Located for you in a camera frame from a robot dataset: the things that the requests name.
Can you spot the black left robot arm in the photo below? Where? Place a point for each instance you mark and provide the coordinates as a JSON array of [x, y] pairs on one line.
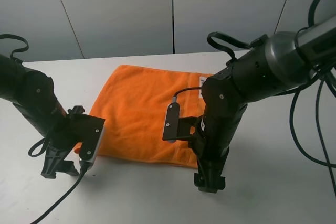
[[32, 93]]

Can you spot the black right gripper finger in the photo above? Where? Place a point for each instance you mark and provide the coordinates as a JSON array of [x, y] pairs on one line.
[[220, 181], [206, 178]]

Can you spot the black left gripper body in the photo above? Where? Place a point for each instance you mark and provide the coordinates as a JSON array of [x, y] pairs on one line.
[[67, 133]]

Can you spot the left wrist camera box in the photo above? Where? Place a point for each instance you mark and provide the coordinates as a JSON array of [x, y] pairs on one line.
[[91, 141]]

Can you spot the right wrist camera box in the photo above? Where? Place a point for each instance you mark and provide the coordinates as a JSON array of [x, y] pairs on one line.
[[171, 123]]

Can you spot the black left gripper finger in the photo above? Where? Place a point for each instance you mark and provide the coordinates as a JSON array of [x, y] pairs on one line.
[[67, 167], [53, 162]]

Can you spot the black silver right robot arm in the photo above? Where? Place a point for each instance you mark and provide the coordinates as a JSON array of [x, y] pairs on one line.
[[283, 63]]

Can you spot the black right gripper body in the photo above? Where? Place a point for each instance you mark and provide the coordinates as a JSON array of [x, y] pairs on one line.
[[208, 131]]

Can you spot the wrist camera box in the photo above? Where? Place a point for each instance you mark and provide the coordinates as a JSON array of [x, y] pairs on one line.
[[91, 141], [171, 123]]

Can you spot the orange terry towel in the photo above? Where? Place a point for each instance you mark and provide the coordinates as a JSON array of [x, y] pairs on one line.
[[133, 103]]

